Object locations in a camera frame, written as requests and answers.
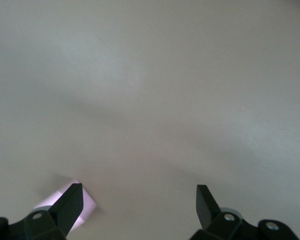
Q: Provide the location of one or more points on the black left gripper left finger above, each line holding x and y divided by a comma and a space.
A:
40, 225

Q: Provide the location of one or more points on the brown table cover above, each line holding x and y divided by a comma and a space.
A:
165, 87

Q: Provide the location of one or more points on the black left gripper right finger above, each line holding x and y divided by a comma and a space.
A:
225, 227

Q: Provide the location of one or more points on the pink foam block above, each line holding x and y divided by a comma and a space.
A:
88, 207

